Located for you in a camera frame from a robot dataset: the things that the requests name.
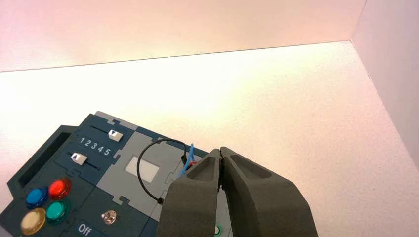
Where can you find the small grey display screen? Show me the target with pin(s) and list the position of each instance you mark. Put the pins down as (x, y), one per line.
(142, 169)

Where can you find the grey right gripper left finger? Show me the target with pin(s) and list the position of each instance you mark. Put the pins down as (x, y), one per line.
(191, 209)

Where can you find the green ringed jack socket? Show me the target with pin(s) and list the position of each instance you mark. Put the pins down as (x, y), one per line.
(218, 230)

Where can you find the green round push button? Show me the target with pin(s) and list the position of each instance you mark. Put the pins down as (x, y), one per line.
(57, 212)

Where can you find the white slider knob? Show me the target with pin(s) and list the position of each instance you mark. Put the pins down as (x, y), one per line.
(79, 158)
(115, 135)

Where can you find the blue round push button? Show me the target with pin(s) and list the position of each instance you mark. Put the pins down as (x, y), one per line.
(36, 197)

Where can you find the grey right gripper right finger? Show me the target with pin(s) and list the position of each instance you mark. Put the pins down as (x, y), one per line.
(262, 209)

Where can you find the silver toggle switch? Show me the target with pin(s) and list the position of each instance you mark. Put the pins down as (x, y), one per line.
(108, 217)

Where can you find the red round push button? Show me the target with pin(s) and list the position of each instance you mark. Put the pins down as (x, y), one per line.
(59, 189)

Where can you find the dark teal grey control box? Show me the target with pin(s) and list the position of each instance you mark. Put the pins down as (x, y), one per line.
(98, 204)

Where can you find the yellow round push button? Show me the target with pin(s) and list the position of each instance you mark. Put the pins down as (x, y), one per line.
(33, 221)

